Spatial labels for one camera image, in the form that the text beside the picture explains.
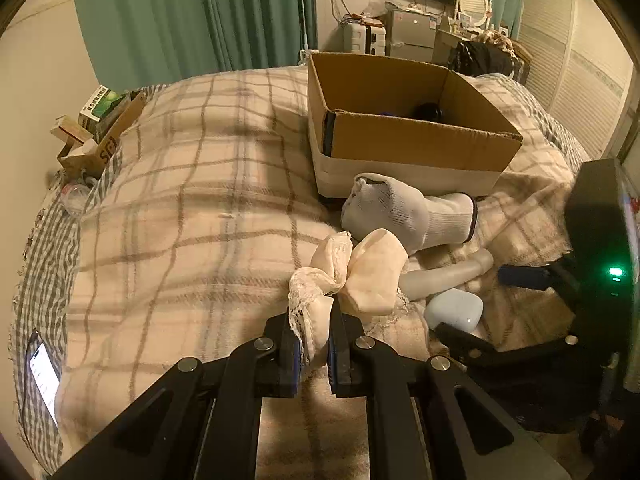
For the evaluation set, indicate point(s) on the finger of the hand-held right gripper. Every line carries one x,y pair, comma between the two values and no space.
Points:
462,337
522,276

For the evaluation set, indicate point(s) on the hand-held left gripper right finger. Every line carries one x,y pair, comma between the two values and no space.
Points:
334,367

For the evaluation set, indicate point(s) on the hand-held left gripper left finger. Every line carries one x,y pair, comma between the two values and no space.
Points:
293,365

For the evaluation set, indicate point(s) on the cream lace cloth bow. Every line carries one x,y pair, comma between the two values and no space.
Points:
372,270

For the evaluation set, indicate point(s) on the white earbuds case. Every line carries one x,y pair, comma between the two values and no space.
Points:
455,310

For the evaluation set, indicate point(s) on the white plastic tube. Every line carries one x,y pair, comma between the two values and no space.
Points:
440,277

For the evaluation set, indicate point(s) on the grey knit work glove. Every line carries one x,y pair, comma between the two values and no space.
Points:
395,210

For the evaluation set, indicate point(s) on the open cardboard box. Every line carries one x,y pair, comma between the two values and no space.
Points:
415,155

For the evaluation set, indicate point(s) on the white louvred wardrobe doors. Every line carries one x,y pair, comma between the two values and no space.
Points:
585,60

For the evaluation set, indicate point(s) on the beige plaid blanket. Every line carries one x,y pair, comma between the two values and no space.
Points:
200,200

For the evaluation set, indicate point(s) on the black round object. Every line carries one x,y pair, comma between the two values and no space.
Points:
427,111

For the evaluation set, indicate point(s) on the black bag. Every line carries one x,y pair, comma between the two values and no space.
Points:
480,59

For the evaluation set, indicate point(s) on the smartphone with lit screen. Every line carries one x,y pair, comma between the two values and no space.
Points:
42,382

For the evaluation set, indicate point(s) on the white oval mirror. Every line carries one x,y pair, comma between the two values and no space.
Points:
475,4

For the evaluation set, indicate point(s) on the grey gingham bed sheet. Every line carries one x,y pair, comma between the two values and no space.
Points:
47,270

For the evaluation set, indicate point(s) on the silver cabinet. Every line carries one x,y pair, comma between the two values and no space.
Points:
412,35

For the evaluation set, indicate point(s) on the white appliance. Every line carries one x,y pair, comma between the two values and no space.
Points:
361,39

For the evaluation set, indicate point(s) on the green and white carton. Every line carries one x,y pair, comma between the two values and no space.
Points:
102,105

